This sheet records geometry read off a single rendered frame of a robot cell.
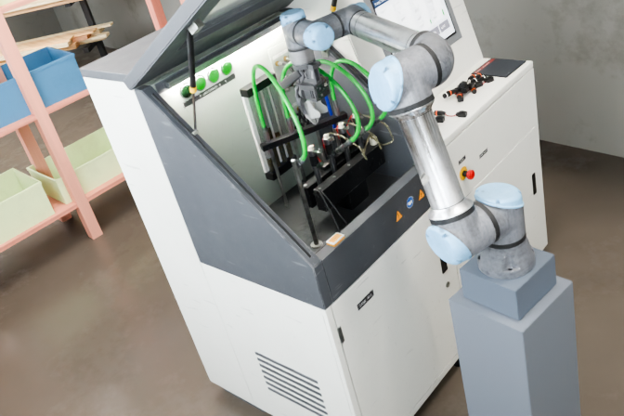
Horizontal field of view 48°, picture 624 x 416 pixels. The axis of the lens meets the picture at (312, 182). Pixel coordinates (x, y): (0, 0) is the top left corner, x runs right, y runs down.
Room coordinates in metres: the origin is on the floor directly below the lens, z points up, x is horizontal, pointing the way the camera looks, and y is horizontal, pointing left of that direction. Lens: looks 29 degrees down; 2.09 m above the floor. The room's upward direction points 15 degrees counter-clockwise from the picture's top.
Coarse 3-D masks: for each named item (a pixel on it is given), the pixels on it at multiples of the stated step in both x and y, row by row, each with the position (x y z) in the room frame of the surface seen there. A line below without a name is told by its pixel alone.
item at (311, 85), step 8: (312, 64) 1.94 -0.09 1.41; (320, 64) 1.96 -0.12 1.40; (304, 72) 1.97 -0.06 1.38; (312, 72) 1.94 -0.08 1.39; (304, 80) 1.98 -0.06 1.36; (312, 80) 1.94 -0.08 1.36; (320, 80) 1.95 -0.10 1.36; (328, 80) 1.97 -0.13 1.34; (296, 88) 1.97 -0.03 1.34; (304, 88) 1.95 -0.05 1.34; (312, 88) 1.93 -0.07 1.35; (320, 88) 1.94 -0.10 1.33; (328, 88) 1.97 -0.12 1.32; (304, 96) 1.97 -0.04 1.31; (312, 96) 1.95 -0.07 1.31; (320, 96) 1.94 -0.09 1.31
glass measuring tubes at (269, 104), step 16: (256, 80) 2.28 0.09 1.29; (272, 96) 2.30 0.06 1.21; (256, 112) 2.23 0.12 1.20; (272, 112) 2.28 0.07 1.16; (256, 128) 2.24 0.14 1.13; (272, 128) 2.29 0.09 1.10; (256, 144) 2.24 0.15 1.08; (288, 144) 2.30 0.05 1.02; (288, 160) 2.29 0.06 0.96; (272, 176) 2.21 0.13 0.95
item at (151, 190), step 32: (96, 64) 2.23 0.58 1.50; (128, 64) 2.13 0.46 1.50; (96, 96) 2.21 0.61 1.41; (128, 96) 2.06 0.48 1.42; (128, 128) 2.12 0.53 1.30; (128, 160) 2.18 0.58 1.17; (160, 160) 2.04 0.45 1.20; (160, 192) 2.09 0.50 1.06; (160, 224) 2.16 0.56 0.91; (160, 256) 2.23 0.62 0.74; (192, 256) 2.06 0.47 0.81; (192, 288) 2.12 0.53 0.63; (192, 320) 2.19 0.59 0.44; (224, 352) 2.09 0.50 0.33; (224, 384) 2.16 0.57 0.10
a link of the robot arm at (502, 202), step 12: (480, 192) 1.48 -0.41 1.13; (492, 192) 1.47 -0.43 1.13; (504, 192) 1.46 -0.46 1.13; (516, 192) 1.45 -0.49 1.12; (480, 204) 1.44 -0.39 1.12; (492, 204) 1.42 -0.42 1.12; (504, 204) 1.42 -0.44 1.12; (516, 204) 1.42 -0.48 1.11; (492, 216) 1.41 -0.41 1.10; (504, 216) 1.41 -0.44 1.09; (516, 216) 1.42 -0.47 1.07; (504, 228) 1.40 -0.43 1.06; (516, 228) 1.42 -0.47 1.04; (504, 240) 1.42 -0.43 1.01; (516, 240) 1.42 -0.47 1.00
